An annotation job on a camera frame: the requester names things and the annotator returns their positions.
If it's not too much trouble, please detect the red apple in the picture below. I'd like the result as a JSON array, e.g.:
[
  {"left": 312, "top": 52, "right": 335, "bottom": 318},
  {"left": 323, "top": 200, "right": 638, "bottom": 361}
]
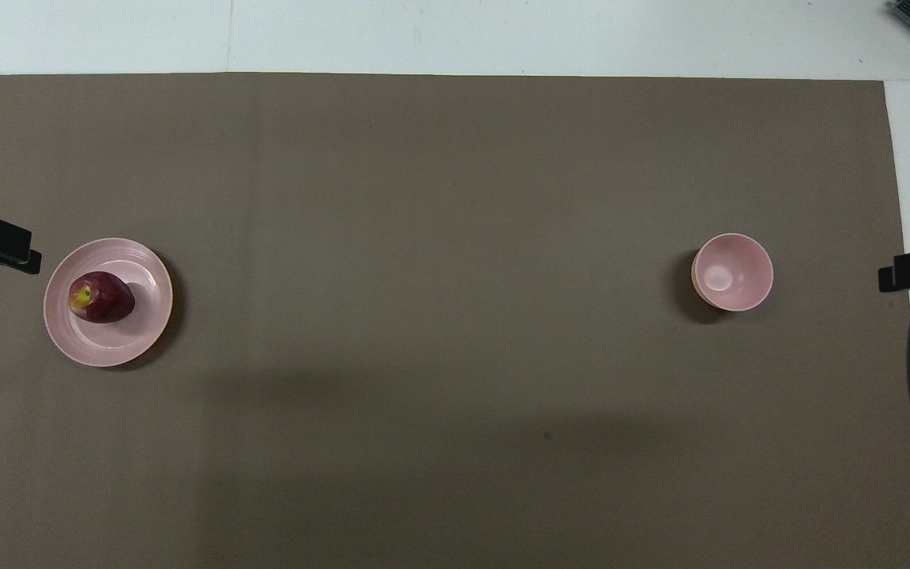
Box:
[{"left": 68, "top": 271, "right": 137, "bottom": 325}]

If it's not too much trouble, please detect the pink plate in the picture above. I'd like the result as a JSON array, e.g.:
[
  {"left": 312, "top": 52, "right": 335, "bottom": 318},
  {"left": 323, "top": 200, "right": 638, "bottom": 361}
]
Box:
[{"left": 43, "top": 238, "right": 174, "bottom": 368}]

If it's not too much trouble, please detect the pink bowl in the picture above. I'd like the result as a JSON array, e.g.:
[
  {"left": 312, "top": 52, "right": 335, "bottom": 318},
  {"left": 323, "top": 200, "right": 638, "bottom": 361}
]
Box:
[{"left": 690, "top": 232, "right": 774, "bottom": 312}]

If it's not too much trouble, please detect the brown table mat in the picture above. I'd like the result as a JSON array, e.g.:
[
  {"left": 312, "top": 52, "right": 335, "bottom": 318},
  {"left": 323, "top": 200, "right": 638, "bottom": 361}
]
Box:
[{"left": 0, "top": 73, "right": 910, "bottom": 569}]

